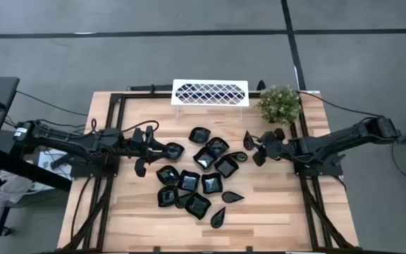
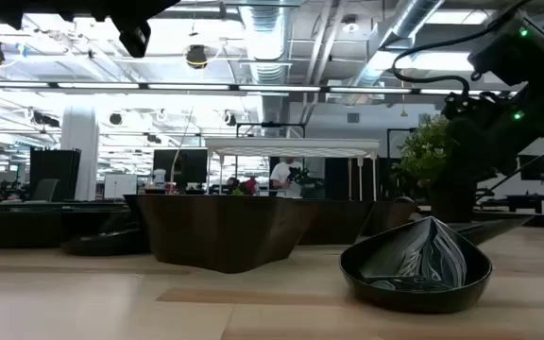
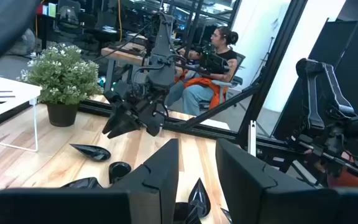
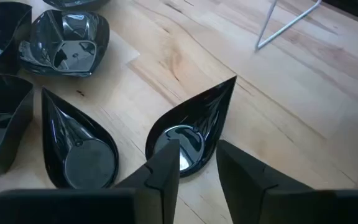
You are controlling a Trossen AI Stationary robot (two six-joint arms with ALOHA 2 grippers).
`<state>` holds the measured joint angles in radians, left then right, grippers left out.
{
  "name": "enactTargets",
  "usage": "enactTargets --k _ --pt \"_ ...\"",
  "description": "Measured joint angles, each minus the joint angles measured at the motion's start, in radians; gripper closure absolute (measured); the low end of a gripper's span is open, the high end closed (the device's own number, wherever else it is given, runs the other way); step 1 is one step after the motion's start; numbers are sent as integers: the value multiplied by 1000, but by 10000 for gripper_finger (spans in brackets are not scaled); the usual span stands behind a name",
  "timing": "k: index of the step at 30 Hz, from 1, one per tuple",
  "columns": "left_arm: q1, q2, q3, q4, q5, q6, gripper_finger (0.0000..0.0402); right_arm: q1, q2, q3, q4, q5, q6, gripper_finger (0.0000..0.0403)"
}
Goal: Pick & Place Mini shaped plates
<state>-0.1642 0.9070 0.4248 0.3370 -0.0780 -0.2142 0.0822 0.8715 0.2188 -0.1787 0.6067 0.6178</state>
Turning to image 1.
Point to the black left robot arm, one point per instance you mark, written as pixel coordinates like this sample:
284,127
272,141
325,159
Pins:
65,139

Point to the white paper sheet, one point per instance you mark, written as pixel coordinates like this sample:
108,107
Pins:
46,158

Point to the white plastic bag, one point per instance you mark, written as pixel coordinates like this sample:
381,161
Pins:
12,187

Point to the white lattice shelf rack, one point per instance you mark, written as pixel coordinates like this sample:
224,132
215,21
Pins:
206,103

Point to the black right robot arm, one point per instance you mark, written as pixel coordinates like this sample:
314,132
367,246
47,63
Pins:
347,135

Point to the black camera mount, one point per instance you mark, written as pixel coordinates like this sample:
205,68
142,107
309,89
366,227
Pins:
261,86

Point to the small green potted plant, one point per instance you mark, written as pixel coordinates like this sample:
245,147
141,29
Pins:
280,104

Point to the black clamp bar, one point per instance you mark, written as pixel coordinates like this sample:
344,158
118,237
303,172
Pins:
153,88

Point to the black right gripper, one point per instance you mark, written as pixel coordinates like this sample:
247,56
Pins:
278,149

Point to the small black table bracket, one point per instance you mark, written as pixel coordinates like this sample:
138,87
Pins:
249,249
156,249

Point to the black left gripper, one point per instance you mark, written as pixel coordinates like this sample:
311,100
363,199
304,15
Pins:
134,150

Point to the black metal table frame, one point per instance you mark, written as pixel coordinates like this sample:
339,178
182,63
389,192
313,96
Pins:
136,95

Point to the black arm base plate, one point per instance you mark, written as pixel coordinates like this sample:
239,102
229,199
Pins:
83,171
330,169

